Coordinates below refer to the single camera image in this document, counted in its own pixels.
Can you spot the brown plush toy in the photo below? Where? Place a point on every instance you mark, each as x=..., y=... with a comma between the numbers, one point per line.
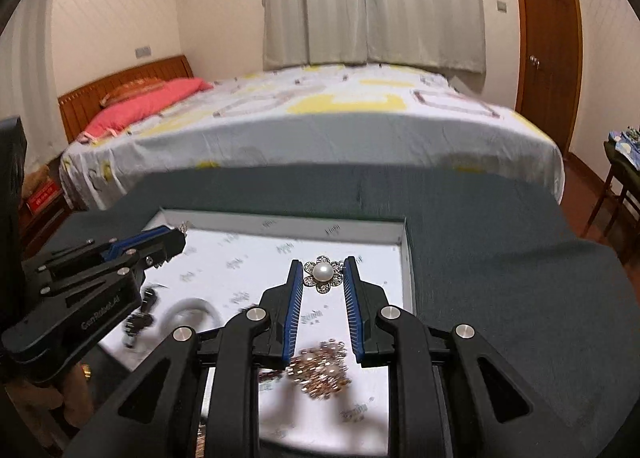
x=35, y=178

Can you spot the dark wooden chair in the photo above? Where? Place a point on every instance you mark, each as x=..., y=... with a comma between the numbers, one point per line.
x=612, y=198

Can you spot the wall socket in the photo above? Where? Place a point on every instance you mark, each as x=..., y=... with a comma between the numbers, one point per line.
x=143, y=52

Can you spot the pink crystal brooch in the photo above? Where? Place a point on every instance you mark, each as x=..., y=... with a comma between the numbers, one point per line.
x=320, y=370

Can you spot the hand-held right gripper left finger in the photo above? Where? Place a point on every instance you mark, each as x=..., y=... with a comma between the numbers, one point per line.
x=296, y=298

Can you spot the pink pillow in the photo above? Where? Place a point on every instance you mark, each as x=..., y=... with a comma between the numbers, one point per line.
x=145, y=103

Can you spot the wooden headboard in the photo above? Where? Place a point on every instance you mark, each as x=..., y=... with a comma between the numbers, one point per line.
x=80, y=108

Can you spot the wall light switch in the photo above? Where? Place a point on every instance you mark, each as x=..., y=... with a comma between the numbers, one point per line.
x=501, y=5

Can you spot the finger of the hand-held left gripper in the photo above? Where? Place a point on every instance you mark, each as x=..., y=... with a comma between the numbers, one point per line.
x=140, y=239
x=160, y=250

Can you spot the wooden nightstand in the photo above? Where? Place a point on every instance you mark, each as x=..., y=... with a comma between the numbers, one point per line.
x=45, y=225

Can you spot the dark box with white lining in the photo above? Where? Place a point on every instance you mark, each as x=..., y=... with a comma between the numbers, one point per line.
x=240, y=263

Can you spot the dark grey table cloth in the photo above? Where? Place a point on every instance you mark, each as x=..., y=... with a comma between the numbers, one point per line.
x=475, y=248

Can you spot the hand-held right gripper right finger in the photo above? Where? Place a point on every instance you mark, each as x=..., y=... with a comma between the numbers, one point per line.
x=352, y=308

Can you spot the red box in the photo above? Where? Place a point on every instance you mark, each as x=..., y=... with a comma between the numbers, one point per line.
x=42, y=197

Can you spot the bed with patterned sheet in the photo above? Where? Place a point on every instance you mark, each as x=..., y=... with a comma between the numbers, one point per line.
x=325, y=138

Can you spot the brown wooden door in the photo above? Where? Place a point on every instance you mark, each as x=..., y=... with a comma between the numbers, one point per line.
x=547, y=38

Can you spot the orange cushion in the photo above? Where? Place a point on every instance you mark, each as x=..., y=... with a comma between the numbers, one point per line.
x=132, y=90

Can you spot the pearl flower brooch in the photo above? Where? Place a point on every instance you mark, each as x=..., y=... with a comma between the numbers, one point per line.
x=322, y=272

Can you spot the pile of clothes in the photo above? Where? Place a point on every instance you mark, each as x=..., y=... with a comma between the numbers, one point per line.
x=625, y=148

